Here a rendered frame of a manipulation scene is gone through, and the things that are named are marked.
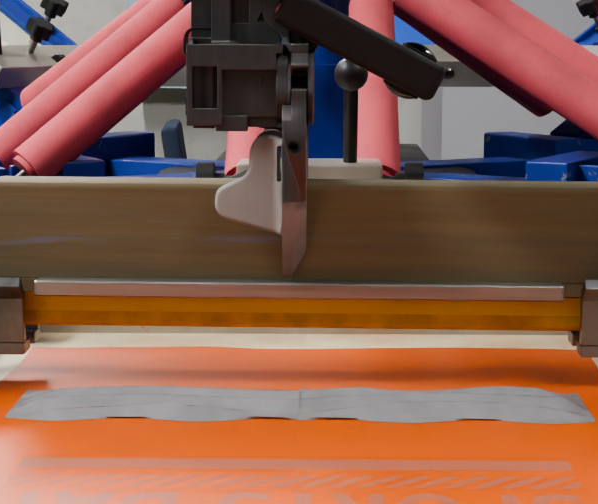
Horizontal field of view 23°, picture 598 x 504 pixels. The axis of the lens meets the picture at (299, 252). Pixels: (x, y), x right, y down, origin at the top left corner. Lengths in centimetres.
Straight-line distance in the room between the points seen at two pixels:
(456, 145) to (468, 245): 379
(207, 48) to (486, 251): 22
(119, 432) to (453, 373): 26
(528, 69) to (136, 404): 80
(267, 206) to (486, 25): 72
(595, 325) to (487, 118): 378
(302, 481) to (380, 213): 25
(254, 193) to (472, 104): 381
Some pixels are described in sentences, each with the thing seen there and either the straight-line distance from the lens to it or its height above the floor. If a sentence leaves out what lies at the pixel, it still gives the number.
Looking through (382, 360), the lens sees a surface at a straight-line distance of 105.
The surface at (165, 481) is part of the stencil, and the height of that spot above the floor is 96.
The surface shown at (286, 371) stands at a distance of 101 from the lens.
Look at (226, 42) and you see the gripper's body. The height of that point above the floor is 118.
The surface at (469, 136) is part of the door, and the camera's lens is 474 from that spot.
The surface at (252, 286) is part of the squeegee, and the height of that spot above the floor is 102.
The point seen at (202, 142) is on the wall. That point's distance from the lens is 497.
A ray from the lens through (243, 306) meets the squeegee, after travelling 98.
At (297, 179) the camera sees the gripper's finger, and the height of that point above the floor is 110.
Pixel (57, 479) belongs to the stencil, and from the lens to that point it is 79.
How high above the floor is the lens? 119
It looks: 9 degrees down
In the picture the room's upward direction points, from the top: straight up
